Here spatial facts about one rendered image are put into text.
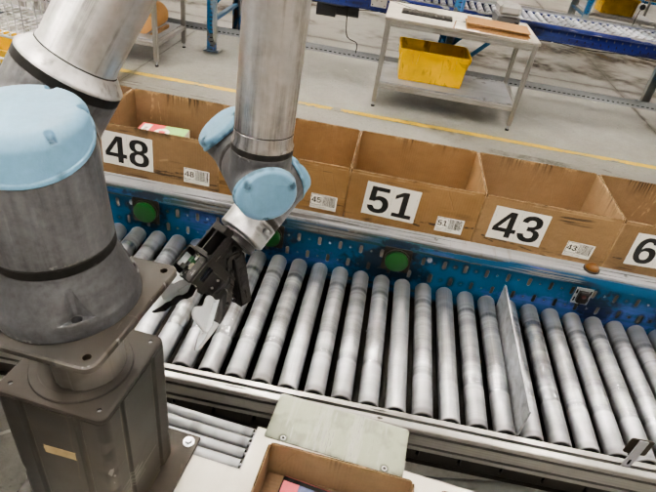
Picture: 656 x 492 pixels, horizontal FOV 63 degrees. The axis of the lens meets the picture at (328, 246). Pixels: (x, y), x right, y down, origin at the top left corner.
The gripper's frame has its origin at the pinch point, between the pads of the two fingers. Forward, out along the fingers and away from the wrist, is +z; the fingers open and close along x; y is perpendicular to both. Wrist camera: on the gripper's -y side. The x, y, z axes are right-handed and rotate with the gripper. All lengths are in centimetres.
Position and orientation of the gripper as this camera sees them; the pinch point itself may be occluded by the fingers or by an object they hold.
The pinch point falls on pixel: (175, 333)
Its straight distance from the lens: 98.0
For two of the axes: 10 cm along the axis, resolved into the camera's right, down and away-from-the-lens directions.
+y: -4.3, -5.2, -7.4
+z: -5.9, 7.8, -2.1
